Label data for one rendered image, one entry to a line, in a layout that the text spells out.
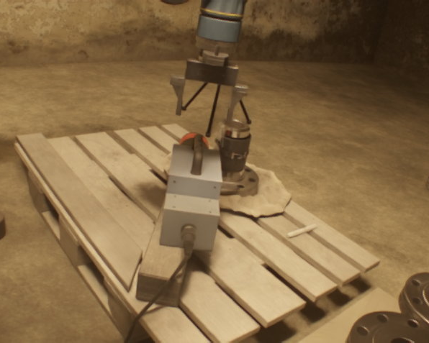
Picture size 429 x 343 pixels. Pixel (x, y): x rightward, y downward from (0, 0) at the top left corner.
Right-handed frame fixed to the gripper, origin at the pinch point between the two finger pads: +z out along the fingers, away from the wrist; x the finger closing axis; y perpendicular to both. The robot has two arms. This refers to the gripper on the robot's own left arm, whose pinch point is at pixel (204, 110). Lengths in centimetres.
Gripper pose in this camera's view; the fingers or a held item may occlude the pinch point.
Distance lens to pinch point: 118.2
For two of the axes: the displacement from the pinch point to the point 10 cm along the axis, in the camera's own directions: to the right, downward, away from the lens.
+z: -1.6, 8.9, 4.3
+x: -9.9, -1.4, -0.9
